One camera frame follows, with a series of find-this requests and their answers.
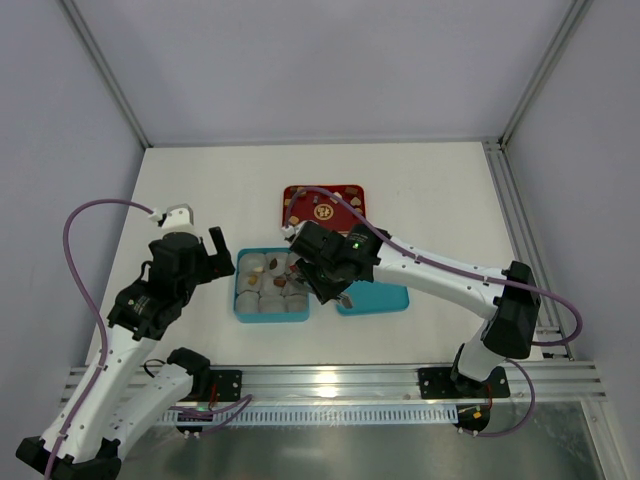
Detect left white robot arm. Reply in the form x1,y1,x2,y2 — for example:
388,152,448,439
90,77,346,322
16,227,235,479

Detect slotted cable duct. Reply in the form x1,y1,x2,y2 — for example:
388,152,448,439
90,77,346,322
156,403,459,428

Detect metal tweezers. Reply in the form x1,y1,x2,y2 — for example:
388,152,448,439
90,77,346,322
286,266,353,309

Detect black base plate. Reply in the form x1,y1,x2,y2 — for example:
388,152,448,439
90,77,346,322
209,369,243,404
417,366,511,400

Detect teal box lid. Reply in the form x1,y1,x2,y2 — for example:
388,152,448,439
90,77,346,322
336,282,410,316

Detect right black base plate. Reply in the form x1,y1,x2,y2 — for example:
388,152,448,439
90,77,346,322
417,366,511,400

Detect red rectangular tray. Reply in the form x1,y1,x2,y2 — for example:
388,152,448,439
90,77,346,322
290,184,366,235

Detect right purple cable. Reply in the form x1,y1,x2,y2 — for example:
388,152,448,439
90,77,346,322
280,186,584,439

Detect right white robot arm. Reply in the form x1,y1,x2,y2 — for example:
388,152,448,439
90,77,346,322
282,221,541,397

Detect aluminium front rail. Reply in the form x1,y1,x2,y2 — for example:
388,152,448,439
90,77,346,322
64,363,609,404

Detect teal box with paper cups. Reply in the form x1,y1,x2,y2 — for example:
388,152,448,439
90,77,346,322
233,247,310,324

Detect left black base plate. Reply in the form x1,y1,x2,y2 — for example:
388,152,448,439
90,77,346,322
209,369,243,404

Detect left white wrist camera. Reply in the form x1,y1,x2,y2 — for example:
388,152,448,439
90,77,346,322
147,204,196,235

